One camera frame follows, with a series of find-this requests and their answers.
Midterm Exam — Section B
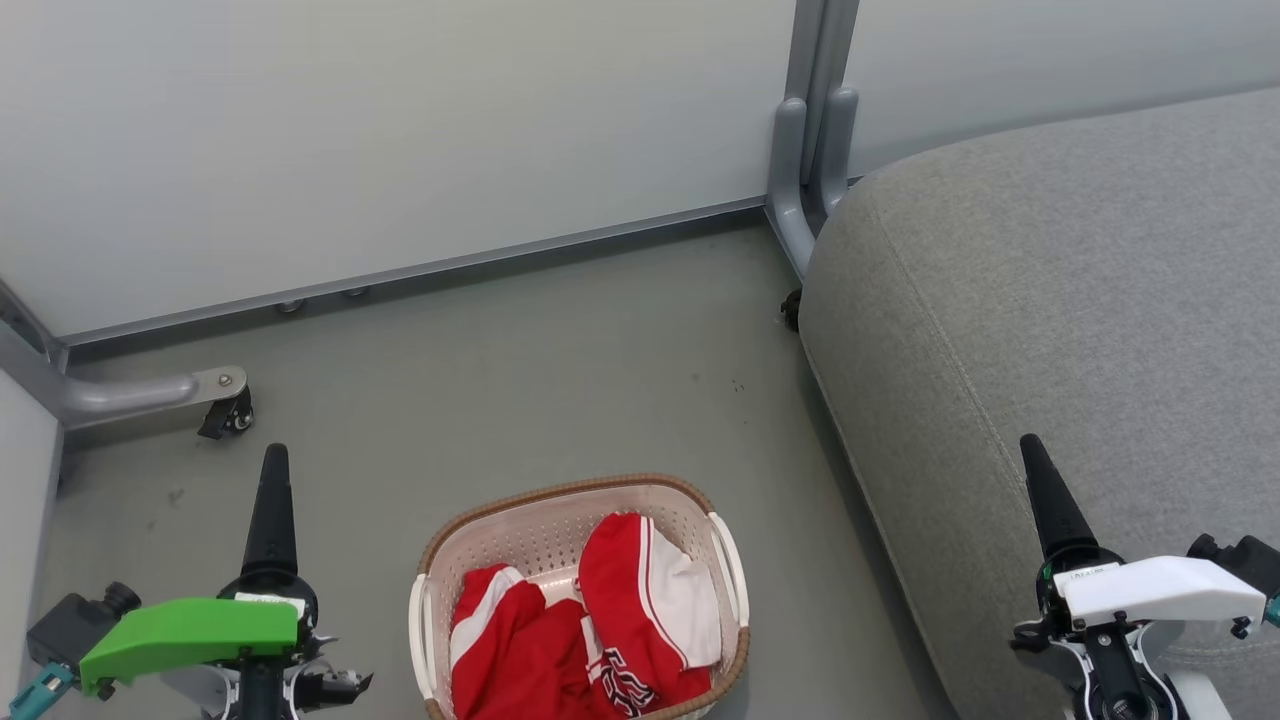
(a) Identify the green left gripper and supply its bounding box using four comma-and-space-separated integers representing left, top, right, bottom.
80, 443, 319, 698

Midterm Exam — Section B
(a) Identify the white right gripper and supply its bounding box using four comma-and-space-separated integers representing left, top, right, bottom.
1018, 434, 1268, 631

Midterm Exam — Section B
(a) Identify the red garment with white panel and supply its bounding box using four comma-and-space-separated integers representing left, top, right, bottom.
578, 512, 723, 717

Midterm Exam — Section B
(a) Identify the grey fabric sofa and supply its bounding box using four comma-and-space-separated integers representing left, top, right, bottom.
798, 85, 1280, 720

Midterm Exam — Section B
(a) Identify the grey metal partition foot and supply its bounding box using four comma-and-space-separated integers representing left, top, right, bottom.
0, 280, 248, 433

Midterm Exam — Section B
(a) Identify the beige perforated laundry basket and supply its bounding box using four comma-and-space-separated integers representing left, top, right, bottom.
408, 473, 751, 720

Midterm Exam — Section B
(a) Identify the teal left camera connector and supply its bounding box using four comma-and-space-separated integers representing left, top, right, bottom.
5, 662, 76, 720

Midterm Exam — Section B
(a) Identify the grey partition base rail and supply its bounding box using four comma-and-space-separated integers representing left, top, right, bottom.
60, 195, 771, 351

